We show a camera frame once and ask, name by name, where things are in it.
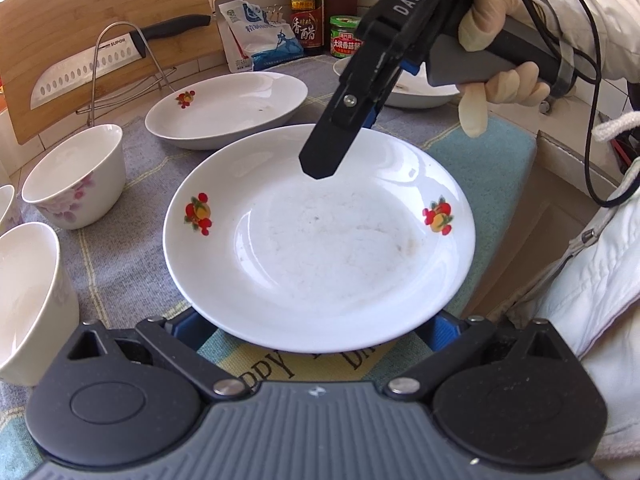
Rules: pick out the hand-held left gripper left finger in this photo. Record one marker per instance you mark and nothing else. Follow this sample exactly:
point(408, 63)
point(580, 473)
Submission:
point(187, 332)

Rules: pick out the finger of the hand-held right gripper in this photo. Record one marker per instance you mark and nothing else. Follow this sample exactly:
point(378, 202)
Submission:
point(372, 117)
point(340, 120)

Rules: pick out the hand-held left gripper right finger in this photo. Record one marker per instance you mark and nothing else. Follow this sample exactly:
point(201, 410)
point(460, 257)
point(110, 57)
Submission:
point(442, 332)

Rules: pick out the large white fruit-print plate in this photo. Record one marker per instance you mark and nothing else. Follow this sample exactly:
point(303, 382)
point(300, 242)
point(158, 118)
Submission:
point(300, 260)

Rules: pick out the plain white bowl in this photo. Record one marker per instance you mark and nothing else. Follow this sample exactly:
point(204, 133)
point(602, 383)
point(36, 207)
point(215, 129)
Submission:
point(30, 310)

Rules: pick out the person's right forearm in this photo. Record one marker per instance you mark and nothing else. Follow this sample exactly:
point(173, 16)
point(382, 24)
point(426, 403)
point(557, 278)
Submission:
point(600, 20)

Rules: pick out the person's right hand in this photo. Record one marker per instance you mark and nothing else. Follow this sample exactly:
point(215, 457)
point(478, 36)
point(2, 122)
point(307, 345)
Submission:
point(480, 25)

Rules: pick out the green-lidded sauce jar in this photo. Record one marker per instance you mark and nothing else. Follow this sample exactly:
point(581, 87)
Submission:
point(344, 40)

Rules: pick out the grey checked towel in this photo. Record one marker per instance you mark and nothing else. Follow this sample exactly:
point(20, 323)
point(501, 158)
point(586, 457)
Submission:
point(125, 270)

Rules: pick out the dark vinegar bottle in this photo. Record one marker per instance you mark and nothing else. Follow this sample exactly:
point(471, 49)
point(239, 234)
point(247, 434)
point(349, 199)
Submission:
point(306, 10)

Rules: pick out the white and blue salt bag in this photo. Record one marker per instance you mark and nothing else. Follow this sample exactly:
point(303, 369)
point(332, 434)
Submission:
point(260, 35)

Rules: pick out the metal binder clip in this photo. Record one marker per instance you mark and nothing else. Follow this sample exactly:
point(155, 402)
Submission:
point(272, 12)

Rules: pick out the beige cabinet door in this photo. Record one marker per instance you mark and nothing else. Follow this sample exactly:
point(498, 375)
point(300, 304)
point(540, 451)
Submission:
point(540, 230)

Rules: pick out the person's white jacket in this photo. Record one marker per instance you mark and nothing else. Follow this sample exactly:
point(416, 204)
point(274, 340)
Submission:
point(600, 310)

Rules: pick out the white bowl with pink flowers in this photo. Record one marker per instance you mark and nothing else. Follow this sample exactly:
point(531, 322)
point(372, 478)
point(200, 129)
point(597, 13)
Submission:
point(75, 195)

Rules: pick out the bamboo cutting board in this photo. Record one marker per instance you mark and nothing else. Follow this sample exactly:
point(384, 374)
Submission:
point(75, 10)

